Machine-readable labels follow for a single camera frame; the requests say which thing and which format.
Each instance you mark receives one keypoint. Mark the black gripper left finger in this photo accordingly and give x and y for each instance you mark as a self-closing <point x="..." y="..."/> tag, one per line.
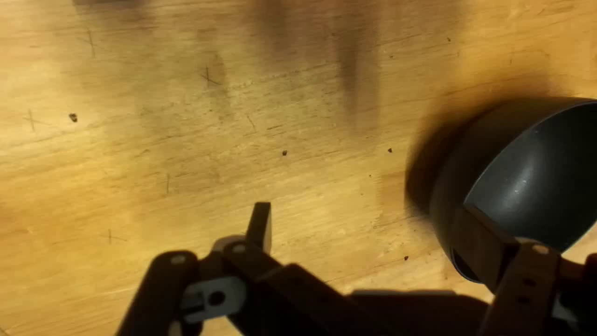
<point x="186" y="292"/>

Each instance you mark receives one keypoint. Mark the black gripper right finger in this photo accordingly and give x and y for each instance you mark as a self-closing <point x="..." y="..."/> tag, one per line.
<point x="528" y="292"/>

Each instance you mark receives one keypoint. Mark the black bowl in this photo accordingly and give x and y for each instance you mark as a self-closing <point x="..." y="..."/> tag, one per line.
<point x="528" y="169"/>

